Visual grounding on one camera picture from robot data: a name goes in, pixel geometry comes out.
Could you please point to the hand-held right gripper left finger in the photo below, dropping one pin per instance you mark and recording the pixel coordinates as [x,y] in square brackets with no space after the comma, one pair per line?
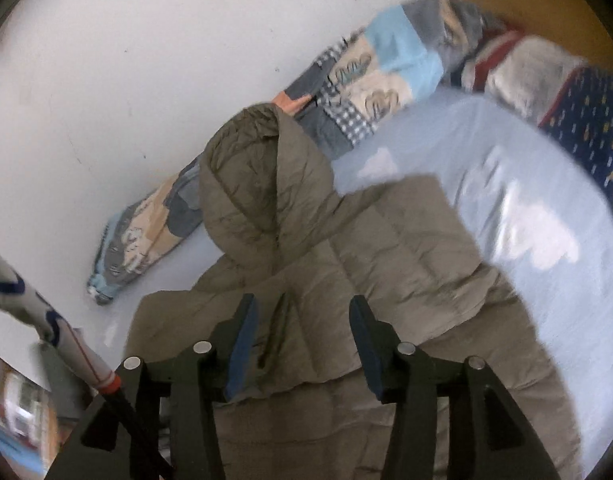
[244,345]

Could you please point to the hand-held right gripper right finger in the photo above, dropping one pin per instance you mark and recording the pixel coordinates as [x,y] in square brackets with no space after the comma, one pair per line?
[362,341]

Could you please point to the olive hooded puffer jacket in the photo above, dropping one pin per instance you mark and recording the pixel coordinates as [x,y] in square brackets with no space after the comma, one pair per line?
[386,260]

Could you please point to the white pole with black grip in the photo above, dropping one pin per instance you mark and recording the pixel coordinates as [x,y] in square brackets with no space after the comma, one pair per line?
[46,317]

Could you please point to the light blue bed sheet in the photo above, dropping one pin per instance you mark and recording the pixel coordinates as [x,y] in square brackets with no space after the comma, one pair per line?
[486,170]

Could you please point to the patchwork printed quilt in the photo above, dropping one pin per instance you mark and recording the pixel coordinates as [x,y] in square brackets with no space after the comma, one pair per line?
[386,55]

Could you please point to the navy star printed blanket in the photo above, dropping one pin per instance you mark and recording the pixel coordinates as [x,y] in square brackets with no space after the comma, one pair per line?
[591,125]

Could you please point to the red striped grey pillow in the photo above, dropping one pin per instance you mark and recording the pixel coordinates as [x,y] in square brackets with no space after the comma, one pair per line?
[526,70]

